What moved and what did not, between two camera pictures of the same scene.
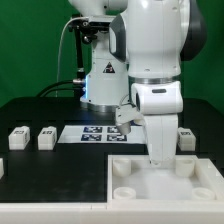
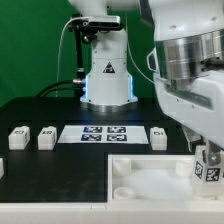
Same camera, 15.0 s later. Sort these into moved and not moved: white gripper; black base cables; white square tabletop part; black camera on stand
Moved: white gripper
Not moved: black base cables; black camera on stand; white square tabletop part
